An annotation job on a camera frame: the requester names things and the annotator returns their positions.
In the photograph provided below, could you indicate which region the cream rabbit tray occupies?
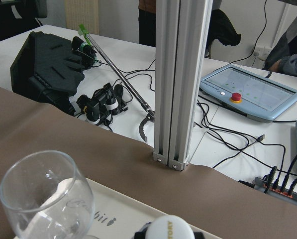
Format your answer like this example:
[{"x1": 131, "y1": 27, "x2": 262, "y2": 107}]
[{"x1": 86, "y1": 179, "x2": 216, "y2": 239}]

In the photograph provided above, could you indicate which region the usb hub with cables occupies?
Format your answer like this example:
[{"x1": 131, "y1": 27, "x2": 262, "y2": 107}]
[{"x1": 254, "y1": 166, "x2": 297, "y2": 206}]

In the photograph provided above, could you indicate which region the black foam case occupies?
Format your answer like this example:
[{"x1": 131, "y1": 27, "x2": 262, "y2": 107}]
[{"x1": 10, "y1": 31, "x2": 84, "y2": 115}]

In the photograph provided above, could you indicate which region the tea bottle white cap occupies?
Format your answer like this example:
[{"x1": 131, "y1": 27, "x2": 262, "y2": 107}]
[{"x1": 133, "y1": 215, "x2": 205, "y2": 239}]

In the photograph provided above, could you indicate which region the aluminium frame post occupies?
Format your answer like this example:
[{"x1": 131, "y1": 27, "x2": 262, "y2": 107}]
[{"x1": 153, "y1": 0, "x2": 212, "y2": 171}]

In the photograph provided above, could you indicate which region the seated person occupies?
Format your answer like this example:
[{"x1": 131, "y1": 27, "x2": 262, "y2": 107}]
[{"x1": 263, "y1": 0, "x2": 297, "y2": 77}]

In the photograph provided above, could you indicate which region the reacher grabber tool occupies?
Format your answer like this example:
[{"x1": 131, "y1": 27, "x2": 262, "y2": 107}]
[{"x1": 78, "y1": 24, "x2": 155, "y2": 143}]

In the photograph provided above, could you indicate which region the clear wine glass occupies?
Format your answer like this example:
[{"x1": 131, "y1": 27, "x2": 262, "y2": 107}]
[{"x1": 0, "y1": 150, "x2": 95, "y2": 239}]

